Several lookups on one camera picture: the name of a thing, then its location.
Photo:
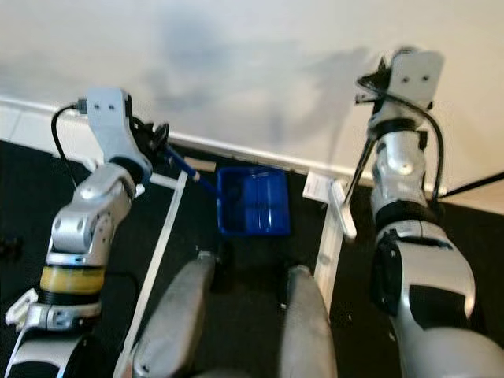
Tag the blue plastic dustpan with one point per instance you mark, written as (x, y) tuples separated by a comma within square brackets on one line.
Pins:
[(256, 203)]

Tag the white brush with black stick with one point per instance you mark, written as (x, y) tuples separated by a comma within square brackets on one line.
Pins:
[(343, 211)]

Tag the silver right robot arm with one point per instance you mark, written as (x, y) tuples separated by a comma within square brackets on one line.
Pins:
[(402, 161)]

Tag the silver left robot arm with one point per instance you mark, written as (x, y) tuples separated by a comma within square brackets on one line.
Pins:
[(90, 213)]

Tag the black carpet mat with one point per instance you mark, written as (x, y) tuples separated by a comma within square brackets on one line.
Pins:
[(244, 260)]

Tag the grey left robot leg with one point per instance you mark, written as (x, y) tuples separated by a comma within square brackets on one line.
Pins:
[(173, 323)]

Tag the grey robot leg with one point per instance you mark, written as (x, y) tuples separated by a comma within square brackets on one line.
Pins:
[(305, 331), (173, 323)]

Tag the grey right robot leg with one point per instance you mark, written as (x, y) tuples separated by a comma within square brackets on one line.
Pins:
[(305, 331)]

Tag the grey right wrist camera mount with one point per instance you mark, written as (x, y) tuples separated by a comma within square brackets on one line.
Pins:
[(417, 79)]

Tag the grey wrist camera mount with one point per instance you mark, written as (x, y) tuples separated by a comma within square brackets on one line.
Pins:
[(109, 118), (417, 79)]

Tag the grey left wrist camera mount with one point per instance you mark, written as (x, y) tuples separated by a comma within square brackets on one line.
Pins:
[(109, 118)]

